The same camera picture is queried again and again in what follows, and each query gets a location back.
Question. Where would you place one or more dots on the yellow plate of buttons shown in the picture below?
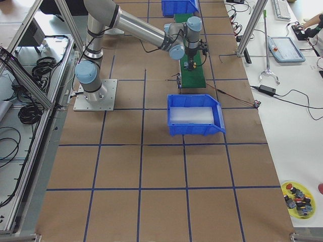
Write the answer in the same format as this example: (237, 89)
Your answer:
(298, 199)

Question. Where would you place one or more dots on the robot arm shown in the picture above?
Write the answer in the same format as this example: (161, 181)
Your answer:
(178, 39)

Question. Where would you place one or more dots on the black power adapter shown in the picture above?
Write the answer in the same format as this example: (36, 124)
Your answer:
(267, 90)

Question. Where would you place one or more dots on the green conveyor belt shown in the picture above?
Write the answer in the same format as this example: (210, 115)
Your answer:
(191, 72)

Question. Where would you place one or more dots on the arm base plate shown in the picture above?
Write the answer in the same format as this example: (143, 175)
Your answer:
(101, 100)

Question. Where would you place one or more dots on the white foam pad destination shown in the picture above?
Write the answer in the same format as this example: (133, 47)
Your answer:
(191, 115)

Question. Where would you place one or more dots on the grabber reach tool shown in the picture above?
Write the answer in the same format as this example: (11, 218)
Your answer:
(267, 72)

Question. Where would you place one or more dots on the aluminium profile post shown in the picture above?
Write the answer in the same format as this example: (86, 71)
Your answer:
(257, 12)

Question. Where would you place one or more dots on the blue destination bin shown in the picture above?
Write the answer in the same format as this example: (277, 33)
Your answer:
(196, 100)

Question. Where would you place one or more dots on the teach pendant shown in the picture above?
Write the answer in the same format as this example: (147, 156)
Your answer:
(284, 50)

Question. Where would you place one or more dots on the white keyboard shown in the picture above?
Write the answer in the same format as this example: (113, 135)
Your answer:
(281, 10)

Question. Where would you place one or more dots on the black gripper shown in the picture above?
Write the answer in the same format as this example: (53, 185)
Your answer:
(191, 53)

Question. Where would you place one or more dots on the blue source bin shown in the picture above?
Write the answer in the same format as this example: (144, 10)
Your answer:
(171, 7)

